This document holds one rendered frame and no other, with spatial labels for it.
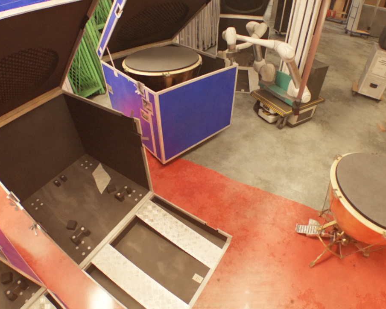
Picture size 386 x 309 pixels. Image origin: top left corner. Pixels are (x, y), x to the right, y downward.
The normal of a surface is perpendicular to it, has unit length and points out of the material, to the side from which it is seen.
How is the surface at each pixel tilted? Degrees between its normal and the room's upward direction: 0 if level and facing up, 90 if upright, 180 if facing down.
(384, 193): 0
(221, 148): 0
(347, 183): 0
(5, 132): 90
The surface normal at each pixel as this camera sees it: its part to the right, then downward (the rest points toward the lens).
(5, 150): 0.85, 0.37
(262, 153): 0.00, -0.73
